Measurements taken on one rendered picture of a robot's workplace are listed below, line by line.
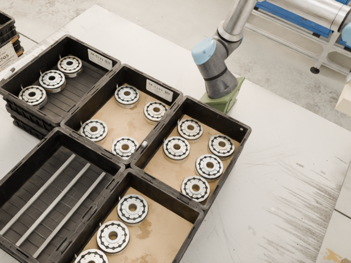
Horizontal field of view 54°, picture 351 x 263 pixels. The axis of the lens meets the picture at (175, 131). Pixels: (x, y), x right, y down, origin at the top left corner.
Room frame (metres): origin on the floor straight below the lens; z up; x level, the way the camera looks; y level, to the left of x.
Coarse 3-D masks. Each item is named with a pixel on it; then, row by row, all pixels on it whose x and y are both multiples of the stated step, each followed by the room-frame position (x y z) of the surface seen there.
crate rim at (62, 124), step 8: (136, 72) 1.01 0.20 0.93; (104, 80) 0.93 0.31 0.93; (152, 80) 0.98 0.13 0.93; (96, 88) 0.88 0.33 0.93; (168, 88) 0.95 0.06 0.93; (88, 96) 0.84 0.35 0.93; (80, 104) 0.79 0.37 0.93; (176, 104) 0.88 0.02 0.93; (72, 112) 0.75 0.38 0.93; (168, 112) 0.83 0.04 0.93; (64, 120) 0.71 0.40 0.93; (160, 120) 0.79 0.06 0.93; (64, 128) 0.67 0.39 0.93; (80, 136) 0.65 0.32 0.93; (96, 144) 0.63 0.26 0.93; (104, 152) 0.61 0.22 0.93; (112, 152) 0.61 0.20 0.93; (136, 152) 0.63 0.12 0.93; (120, 160) 0.59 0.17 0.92; (128, 160) 0.59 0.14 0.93
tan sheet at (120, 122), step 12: (144, 96) 0.97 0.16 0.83; (108, 108) 0.87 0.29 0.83; (120, 108) 0.89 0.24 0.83; (132, 108) 0.90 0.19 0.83; (168, 108) 0.93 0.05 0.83; (108, 120) 0.81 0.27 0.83; (120, 120) 0.83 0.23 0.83; (132, 120) 0.84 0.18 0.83; (144, 120) 0.85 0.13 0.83; (108, 132) 0.76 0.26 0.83; (120, 132) 0.77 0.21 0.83; (132, 132) 0.78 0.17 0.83; (144, 132) 0.79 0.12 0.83; (108, 144) 0.70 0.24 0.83
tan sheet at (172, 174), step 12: (204, 132) 0.85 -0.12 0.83; (216, 132) 0.86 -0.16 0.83; (192, 144) 0.78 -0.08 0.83; (204, 144) 0.79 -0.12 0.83; (156, 156) 0.69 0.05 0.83; (192, 156) 0.72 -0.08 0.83; (144, 168) 0.63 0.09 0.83; (156, 168) 0.64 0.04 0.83; (168, 168) 0.65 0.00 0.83; (180, 168) 0.66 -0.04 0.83; (192, 168) 0.67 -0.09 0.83; (168, 180) 0.60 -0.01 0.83; (180, 180) 0.61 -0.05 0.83; (204, 204) 0.53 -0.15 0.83
